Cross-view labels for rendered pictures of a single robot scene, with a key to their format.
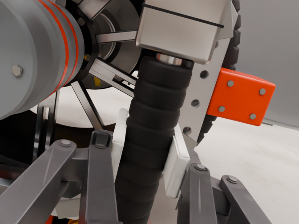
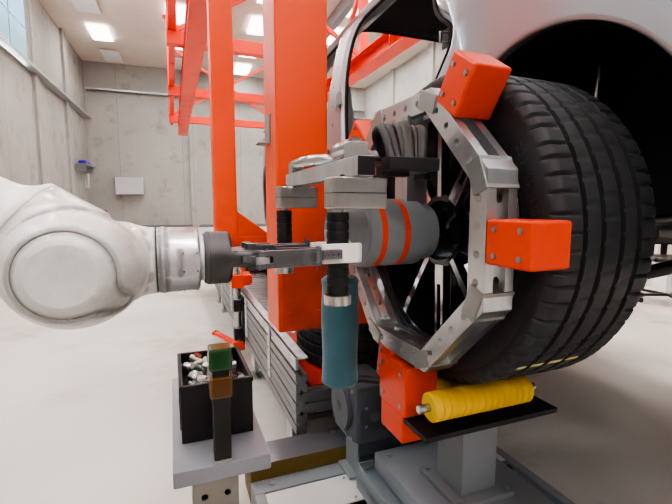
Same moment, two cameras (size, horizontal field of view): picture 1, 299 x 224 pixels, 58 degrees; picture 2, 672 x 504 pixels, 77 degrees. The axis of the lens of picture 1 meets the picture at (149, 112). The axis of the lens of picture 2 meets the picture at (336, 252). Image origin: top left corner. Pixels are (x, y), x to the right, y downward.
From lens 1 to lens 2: 64 cm
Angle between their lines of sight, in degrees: 73
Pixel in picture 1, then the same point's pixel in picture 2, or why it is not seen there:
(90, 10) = (455, 199)
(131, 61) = not seen: hidden behind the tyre
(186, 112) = (471, 264)
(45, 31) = (364, 216)
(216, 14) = (332, 188)
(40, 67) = (352, 232)
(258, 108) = (522, 250)
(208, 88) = (481, 238)
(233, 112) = (503, 258)
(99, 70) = (464, 246)
